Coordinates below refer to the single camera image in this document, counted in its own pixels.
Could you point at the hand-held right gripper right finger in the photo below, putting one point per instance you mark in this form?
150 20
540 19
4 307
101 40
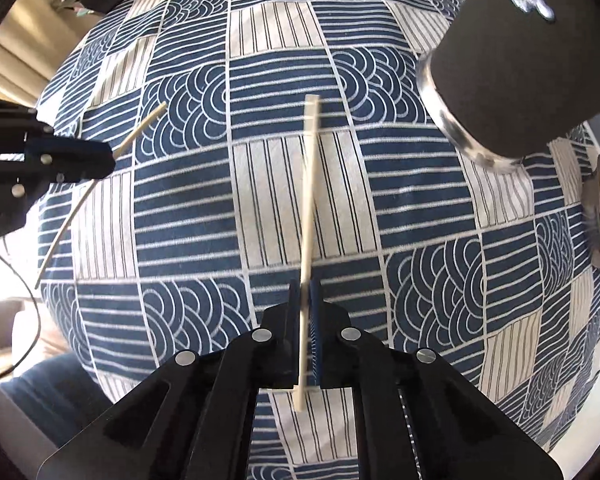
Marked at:
316 330

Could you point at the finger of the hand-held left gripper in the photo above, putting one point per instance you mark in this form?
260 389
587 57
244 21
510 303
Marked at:
75 162

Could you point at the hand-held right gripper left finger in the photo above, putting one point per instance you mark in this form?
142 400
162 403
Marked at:
294 320

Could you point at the light wooden chopstick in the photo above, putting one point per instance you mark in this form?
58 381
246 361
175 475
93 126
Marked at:
145 122
310 185

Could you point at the black cylindrical utensil holder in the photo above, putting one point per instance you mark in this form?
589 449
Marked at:
520 60

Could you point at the beige sofa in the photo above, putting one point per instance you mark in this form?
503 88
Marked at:
20 50

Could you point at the blue white patterned tablecloth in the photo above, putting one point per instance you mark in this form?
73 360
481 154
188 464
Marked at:
280 85

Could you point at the person's blue trouser leg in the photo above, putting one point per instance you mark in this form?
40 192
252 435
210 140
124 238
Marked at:
60 390

